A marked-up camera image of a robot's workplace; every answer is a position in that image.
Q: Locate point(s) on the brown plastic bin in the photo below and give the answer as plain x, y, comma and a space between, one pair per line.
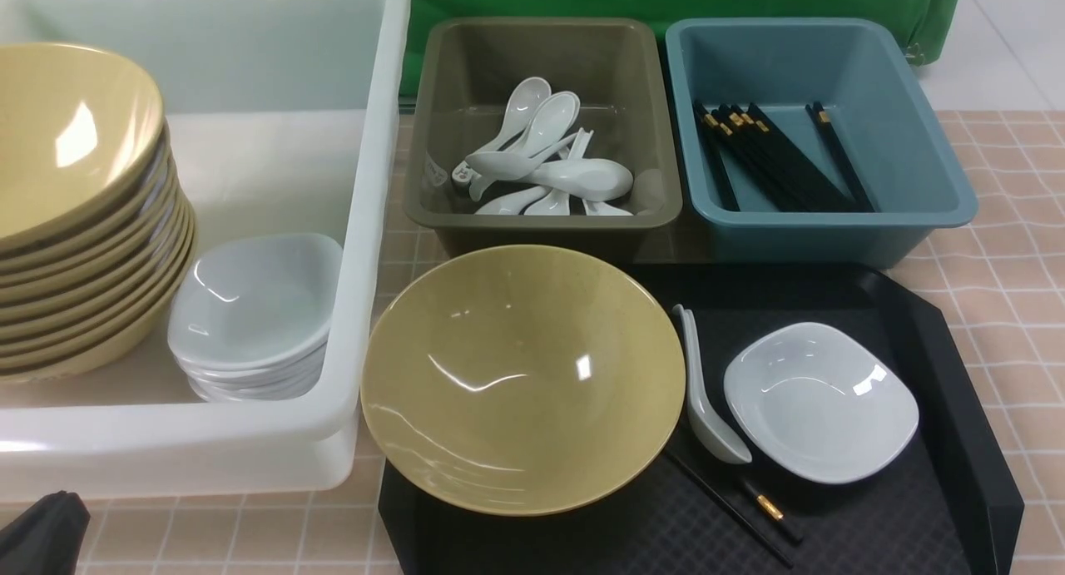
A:
470, 68

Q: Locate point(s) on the white ceramic spoon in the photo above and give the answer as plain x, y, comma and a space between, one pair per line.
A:
714, 433

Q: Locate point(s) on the black chopsticks in bin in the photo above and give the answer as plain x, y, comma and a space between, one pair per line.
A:
780, 171

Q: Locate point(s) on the white square dish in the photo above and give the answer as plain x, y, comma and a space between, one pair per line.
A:
820, 404

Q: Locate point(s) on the stack of white dishes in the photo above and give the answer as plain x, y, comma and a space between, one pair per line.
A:
252, 317

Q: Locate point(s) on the yellow noodle bowl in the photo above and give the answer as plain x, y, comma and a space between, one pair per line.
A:
523, 380

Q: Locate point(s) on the white spoons in bin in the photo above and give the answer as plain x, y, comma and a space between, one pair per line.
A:
535, 165

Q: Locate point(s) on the stack of yellow bowls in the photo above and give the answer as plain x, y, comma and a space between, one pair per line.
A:
96, 232

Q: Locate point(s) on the large white plastic tub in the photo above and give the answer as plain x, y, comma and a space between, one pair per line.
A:
283, 117

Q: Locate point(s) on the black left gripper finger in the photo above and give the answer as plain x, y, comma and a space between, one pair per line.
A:
46, 538

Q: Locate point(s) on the green cloth backdrop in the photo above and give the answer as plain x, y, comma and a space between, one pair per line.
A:
920, 27

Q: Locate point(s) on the blue plastic bin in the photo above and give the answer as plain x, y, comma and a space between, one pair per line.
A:
879, 111

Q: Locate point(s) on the black chopstick gold band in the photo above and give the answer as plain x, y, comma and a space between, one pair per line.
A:
770, 510

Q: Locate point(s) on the black serving tray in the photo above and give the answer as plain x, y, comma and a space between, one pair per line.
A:
948, 504

